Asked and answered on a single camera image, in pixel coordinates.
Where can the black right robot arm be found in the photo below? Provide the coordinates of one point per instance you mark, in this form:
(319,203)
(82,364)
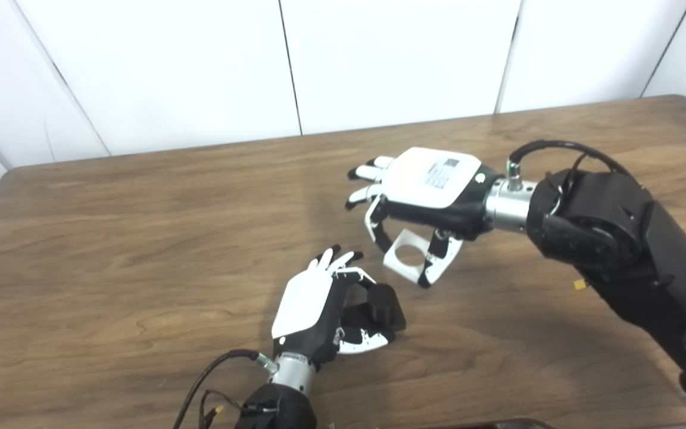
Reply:
(629,244)

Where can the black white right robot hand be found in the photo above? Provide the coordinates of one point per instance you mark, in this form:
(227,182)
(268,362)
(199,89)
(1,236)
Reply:
(432,179)

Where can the white square piece with hole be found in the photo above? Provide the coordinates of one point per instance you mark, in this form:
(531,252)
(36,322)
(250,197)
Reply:
(393,265)

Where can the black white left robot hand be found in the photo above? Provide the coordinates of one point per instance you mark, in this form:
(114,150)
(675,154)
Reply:
(304,304)

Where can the black peg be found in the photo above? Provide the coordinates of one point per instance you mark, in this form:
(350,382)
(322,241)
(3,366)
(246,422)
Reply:
(384,301)

